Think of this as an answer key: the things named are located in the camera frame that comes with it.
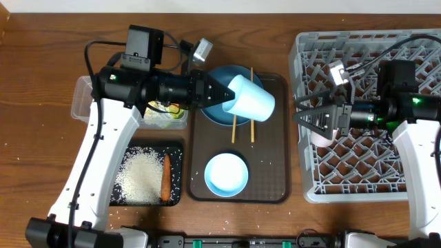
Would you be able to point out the green yellow snack wrapper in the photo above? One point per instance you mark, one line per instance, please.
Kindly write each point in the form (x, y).
(156, 111)

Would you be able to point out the dark blue plate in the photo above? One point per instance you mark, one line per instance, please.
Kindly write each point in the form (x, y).
(224, 74)

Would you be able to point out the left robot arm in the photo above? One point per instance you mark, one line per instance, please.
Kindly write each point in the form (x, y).
(121, 92)

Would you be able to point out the grey dishwasher rack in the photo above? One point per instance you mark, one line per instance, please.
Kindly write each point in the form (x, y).
(363, 166)

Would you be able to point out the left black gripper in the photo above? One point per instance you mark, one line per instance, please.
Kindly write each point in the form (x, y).
(198, 84)

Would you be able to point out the wooden chopstick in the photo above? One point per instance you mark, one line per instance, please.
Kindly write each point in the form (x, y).
(234, 129)
(252, 120)

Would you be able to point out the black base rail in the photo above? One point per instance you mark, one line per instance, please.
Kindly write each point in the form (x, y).
(258, 242)

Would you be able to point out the black plastic tray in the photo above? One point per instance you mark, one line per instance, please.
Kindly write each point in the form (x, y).
(175, 151)

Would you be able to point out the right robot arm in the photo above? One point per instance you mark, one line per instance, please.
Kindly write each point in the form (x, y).
(414, 122)

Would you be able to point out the clear plastic waste bin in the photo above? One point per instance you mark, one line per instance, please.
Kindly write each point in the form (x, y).
(81, 109)

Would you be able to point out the light blue bowl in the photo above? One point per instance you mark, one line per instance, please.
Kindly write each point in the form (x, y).
(226, 175)

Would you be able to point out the light blue plastic cup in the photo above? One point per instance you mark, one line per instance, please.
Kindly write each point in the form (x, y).
(250, 101)

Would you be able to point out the orange carrot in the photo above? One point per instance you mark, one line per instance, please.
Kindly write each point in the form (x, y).
(166, 179)

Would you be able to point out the brown plastic serving tray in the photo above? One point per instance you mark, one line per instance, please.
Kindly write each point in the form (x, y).
(267, 159)

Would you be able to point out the pink plastic cup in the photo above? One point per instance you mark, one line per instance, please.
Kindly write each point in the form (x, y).
(320, 141)

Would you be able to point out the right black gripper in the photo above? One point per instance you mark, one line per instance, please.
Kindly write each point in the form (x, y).
(340, 115)

